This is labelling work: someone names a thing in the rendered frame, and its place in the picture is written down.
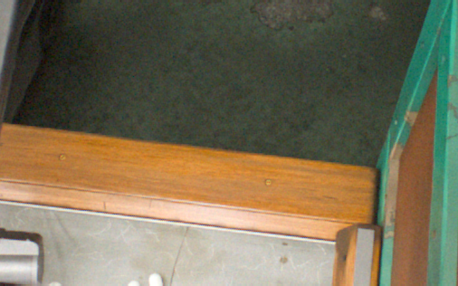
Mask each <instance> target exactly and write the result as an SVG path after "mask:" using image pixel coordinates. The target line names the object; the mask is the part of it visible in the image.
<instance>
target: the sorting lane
mask: <svg viewBox="0 0 458 286"><path fill-rule="evenodd" d="M0 227H5V229H8V230H17V232H27V233H37V234H40V235H41V236H42V237H43V249H44V267H43V280H42V285H41V286H49V285H50V284H51V282H55V281H57V282H59V284H61V286H128V285H129V282H131V281H138V282H139V284H140V286H150V283H149V277H150V276H151V275H152V274H153V273H157V274H159V275H160V276H161V279H162V282H163V286H331V283H332V273H333V263H334V252H335V242H329V241H321V240H312V239H305V238H297V237H290V236H281V235H274V234H258V233H250V231H242V230H234V229H226V228H218V227H211V226H202V225H195V224H180V223H172V222H164V221H156V220H148V219H139V217H132V216H124V215H116V214H101V213H93V212H85V211H78V210H69V209H61V208H53V207H45V206H37V205H30V204H22V203H15V202H6V201H0Z"/></svg>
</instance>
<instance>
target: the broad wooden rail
mask: <svg viewBox="0 0 458 286"><path fill-rule="evenodd" d="M378 183H380V170H378V169H377V168H374V167H359V166H358V165H350V164H343V163H334V162H326V161H318V160H309V159H302V158H294V157H278V156H270V155H263V154H254V153H245V151H238V150H229V149H221V148H205V147H198V146H189V145H180V144H173V143H165V142H156V141H148V140H140V139H132V138H124V137H117V136H108V135H100V134H92V133H83V132H75V131H68V130H58V129H44V128H35V127H27V125H19V124H10V123H3V127H2V132H1V138H0V201H6V202H15V203H22V204H30V205H37V206H45V207H53V208H61V209H69V210H78V211H85V212H93V213H101V214H109V215H124V216H132V217H139V219H148V220H156V221H164V222H172V223H180V224H195V225H202V226H211V227H218V228H226V229H234V230H242V231H250V233H258V234H274V235H281V236H290V237H297V238H305V239H312V240H321V241H329V242H335V239H336V232H337V230H340V229H343V228H345V227H348V226H350V225H353V224H357V223H362V224H376V217H377V195H378Z"/></svg>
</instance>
